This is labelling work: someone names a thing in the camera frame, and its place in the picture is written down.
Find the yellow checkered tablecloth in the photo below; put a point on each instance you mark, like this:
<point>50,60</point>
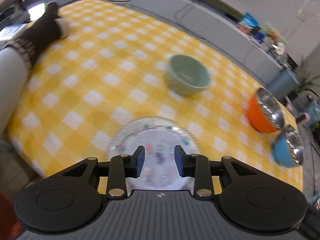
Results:
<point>100,80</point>

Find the potted long-leaf plant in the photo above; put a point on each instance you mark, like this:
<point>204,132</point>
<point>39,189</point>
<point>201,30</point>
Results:
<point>308,82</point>

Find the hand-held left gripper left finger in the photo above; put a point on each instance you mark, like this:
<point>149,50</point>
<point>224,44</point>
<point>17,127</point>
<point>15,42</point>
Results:
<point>140,162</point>

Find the orange steel bowl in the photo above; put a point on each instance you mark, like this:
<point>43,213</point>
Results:
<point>257,115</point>

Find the blue steel bowl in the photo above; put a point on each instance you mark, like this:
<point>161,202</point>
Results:
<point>282,155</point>

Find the brown sock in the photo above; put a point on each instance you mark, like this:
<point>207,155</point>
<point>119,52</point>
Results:
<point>40,35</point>

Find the clear glass plate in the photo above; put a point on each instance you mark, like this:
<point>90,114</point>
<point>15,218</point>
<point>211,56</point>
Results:
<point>117,147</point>

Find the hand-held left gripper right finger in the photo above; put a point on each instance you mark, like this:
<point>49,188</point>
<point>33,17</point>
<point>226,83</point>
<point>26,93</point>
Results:
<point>180,162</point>

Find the blue water jug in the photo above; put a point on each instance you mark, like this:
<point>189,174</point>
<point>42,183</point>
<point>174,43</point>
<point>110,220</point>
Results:
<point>313,113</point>

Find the grey-blue trash can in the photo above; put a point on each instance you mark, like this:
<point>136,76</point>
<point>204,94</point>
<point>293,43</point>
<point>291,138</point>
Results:
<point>283,83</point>

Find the green ceramic bowl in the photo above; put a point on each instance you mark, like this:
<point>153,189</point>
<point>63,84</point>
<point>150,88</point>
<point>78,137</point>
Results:
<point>187,76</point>

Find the orange blanket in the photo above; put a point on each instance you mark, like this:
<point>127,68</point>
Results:
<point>7,217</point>

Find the white box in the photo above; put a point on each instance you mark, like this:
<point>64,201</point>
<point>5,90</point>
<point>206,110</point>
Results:
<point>11,32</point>

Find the blue snack bag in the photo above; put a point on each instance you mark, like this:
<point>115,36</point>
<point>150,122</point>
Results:
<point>246,23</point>

